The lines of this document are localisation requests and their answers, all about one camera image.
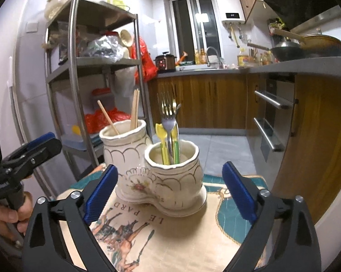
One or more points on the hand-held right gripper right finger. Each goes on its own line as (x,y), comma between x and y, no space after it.
(240,194)

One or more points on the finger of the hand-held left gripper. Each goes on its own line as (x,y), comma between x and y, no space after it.
(41,140)
(47,153)

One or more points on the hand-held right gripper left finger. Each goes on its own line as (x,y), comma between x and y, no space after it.
(101,194)

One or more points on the white ceramic double utensil holder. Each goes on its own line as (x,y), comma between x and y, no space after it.
(173,184)

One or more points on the silver metal fork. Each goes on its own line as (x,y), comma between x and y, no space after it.
(168,126)

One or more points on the person's left hand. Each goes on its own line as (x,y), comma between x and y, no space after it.
(6,218)

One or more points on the blue and white storage box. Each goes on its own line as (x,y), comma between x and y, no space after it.
(77,140)

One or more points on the white refrigerator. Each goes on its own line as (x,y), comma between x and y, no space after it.
(31,104)

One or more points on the crumpled red plastic bag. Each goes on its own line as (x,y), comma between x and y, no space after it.
(108,119)

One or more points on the printed horse pattern cloth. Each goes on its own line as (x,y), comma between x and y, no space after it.
(181,240)

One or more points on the red-lidded plastic container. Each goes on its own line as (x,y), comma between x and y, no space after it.
(102,96)

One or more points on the metal shelf rack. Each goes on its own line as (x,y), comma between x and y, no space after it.
(74,62)

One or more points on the wooden kitchen cabinet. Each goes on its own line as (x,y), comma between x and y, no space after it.
(318,147)

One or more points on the wooden base cabinets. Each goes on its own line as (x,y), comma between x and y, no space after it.
(210,102)

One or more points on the white plastic bag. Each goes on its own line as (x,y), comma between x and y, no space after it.
(123,80)

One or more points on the clear plastic bag dark contents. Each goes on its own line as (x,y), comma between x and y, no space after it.
(104,48)

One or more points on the grey kitchen countertop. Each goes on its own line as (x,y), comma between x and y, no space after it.
(272,66)

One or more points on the yellow cooking oil bottle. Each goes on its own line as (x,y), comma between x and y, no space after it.
(243,60)

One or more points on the metal kitchen faucet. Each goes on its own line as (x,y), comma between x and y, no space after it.
(214,54)

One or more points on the red rice cooker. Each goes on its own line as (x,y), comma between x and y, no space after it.
(165,62)

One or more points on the black wok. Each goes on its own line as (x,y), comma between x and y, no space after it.
(289,52)

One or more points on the kitchen window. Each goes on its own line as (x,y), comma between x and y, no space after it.
(193,25)

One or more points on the white water heater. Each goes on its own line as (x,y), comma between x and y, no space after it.
(230,7)

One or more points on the white wall socket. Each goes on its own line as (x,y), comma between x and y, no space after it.
(32,27)

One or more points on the wooden wall cabinet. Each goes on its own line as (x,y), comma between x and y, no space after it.
(245,1)

